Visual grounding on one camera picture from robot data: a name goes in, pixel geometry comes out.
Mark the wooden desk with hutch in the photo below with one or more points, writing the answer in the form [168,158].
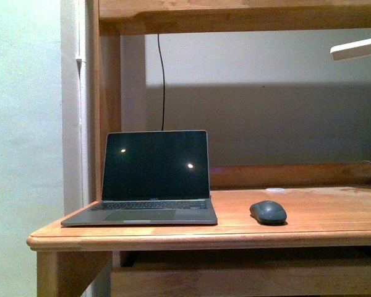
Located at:
[328,206]

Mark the dark grey computer mouse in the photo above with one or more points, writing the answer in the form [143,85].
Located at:
[268,212]

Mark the white desk lamp head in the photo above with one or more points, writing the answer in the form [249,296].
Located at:
[352,50]

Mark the grey open laptop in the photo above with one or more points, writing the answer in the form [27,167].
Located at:
[153,178]

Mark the wooden pull-out keyboard tray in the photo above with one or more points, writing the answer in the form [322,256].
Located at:
[274,279]

